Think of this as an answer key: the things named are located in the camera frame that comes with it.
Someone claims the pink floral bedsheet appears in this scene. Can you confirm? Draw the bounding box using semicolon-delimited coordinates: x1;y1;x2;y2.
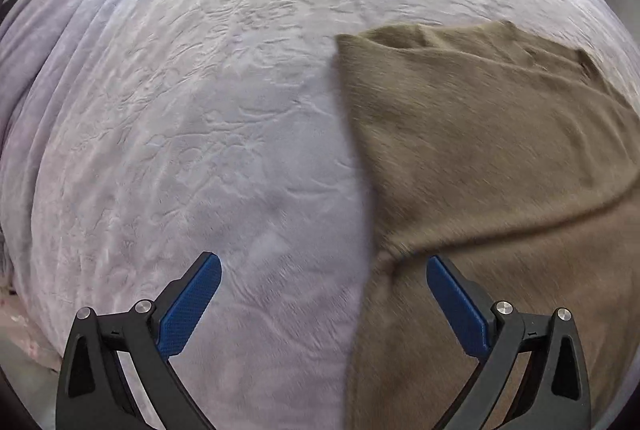
0;287;62;373

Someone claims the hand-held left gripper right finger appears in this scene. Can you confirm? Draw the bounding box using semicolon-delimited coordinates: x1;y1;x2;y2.
426;255;592;430

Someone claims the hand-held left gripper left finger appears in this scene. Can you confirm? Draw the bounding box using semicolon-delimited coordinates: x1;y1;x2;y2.
56;251;222;430

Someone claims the lavender embossed fleece blanket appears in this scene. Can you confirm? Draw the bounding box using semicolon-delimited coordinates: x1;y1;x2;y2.
0;0;640;430

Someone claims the brown fleece garment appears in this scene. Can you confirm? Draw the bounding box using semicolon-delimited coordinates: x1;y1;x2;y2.
335;20;640;430

